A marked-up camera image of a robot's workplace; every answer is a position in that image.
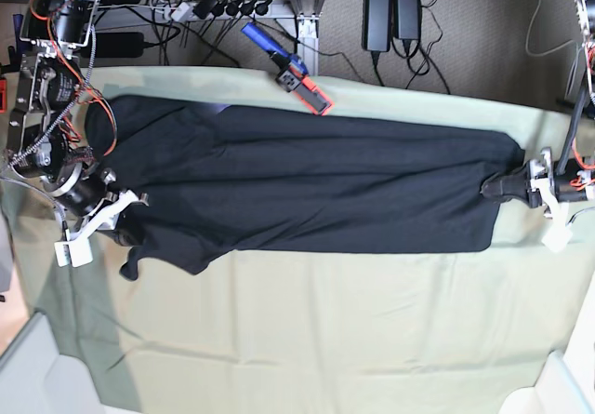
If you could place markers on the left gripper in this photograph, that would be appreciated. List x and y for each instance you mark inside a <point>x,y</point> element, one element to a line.
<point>508,186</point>

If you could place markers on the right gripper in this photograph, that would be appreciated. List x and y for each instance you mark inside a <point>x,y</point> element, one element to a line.
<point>124,233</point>

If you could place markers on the dark navy T-shirt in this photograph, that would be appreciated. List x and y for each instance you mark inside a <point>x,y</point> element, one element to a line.
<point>222,178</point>

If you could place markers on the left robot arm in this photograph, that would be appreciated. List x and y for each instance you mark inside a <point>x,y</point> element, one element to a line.
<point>555,183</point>

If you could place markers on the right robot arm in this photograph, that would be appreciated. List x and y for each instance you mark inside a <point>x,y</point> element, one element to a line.
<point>42,142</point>

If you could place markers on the black power brick left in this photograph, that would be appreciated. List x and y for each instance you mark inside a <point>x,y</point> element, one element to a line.
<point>120,45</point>

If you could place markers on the white bin at left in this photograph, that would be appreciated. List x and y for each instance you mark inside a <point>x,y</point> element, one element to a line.
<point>37,378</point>

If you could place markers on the white bin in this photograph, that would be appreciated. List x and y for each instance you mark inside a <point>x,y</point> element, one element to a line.
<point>565,385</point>
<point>37,378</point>

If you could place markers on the orange clamp pad left edge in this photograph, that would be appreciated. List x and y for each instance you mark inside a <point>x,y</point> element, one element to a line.
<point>3,95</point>

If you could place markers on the blue clamp at left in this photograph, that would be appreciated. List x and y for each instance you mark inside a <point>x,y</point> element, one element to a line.
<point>18,49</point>

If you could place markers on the white bin at right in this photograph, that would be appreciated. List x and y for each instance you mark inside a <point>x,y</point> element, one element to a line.
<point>565,385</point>

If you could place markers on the light green table cloth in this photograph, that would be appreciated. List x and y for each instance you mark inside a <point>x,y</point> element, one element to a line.
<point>272,332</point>

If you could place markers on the white power strip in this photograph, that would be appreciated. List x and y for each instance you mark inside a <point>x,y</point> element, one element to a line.
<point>217,10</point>

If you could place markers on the blue orange bar clamp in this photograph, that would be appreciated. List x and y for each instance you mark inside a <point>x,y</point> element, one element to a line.
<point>293,74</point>

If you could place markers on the black power adapter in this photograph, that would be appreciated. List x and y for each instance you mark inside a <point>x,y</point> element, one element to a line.
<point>407,19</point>
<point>376,26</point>

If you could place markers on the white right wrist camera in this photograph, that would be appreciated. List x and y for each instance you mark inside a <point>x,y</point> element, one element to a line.
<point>74,253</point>

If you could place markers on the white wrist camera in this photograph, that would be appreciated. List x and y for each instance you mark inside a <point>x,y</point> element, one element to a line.
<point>74,253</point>
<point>556,238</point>

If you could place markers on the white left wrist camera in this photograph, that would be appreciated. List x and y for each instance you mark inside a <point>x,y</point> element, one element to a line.
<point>556,238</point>

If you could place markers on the aluminium frame column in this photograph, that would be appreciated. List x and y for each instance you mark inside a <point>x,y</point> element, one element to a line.
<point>300,20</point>

